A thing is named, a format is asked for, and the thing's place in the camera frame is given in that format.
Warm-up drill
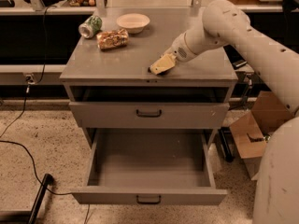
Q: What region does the green soda can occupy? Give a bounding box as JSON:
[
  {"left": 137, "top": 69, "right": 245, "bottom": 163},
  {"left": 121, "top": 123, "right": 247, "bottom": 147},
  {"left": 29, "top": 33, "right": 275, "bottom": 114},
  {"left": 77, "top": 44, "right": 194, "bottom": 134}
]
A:
[{"left": 78, "top": 15, "right": 102, "bottom": 38}]

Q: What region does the closed grey top drawer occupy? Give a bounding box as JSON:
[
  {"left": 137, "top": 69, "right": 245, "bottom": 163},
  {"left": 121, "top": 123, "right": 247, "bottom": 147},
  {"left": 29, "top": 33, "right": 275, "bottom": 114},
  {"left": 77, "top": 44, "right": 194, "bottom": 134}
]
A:
[{"left": 69, "top": 102, "right": 228, "bottom": 129}]

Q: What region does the black floor cable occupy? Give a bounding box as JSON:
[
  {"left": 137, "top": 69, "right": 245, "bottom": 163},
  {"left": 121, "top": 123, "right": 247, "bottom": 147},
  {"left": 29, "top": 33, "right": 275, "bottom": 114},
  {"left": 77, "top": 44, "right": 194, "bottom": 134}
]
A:
[{"left": 0, "top": 5, "right": 92, "bottom": 224}]

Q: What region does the grey drawer cabinet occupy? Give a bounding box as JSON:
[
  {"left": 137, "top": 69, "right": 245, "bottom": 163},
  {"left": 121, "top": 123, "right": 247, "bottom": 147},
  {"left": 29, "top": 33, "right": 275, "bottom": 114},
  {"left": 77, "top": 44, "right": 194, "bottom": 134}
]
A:
[{"left": 59, "top": 6, "right": 239, "bottom": 147}]

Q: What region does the white paper bowl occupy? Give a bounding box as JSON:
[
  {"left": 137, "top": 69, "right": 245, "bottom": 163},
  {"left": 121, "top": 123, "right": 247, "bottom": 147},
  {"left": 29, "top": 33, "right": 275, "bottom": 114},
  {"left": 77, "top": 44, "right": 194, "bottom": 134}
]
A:
[{"left": 116, "top": 13, "right": 150, "bottom": 34}]

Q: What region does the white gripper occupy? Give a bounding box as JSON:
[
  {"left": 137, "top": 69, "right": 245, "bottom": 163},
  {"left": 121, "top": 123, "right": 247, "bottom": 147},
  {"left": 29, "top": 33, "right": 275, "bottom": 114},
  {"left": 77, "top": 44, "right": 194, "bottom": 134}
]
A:
[{"left": 150, "top": 35, "right": 197, "bottom": 73}]

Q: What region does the open grey middle drawer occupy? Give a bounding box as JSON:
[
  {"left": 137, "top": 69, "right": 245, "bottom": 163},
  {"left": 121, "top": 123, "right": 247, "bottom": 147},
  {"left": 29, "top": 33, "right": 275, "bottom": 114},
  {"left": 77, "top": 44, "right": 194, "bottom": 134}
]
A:
[{"left": 72, "top": 129, "right": 227, "bottom": 205}]

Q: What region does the small black device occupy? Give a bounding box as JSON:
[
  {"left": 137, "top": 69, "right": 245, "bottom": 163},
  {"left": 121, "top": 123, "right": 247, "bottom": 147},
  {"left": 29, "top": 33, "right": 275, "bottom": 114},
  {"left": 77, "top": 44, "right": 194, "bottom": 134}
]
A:
[{"left": 233, "top": 60, "right": 247, "bottom": 70}]

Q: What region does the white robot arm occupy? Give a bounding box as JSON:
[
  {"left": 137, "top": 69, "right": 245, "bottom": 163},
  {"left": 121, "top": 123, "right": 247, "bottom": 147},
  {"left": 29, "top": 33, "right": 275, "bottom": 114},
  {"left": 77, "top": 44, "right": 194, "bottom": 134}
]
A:
[{"left": 149, "top": 0, "right": 299, "bottom": 224}]

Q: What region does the cardboard box with cans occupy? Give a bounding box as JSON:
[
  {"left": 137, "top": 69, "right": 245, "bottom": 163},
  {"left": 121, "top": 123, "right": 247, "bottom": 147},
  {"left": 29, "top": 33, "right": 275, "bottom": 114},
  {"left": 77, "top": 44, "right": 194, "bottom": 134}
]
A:
[{"left": 230, "top": 91, "right": 293, "bottom": 180}]

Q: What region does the black metal stand leg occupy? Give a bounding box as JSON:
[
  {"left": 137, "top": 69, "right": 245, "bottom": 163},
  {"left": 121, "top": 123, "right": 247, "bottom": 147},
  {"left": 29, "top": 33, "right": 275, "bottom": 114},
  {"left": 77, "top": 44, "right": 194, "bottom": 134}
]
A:
[{"left": 27, "top": 174, "right": 54, "bottom": 224}]

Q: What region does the brown patterned snack can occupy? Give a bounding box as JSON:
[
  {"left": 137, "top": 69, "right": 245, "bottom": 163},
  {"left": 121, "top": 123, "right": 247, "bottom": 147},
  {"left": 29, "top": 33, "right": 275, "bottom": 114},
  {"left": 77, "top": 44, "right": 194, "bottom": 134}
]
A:
[{"left": 96, "top": 29, "right": 129, "bottom": 50}]

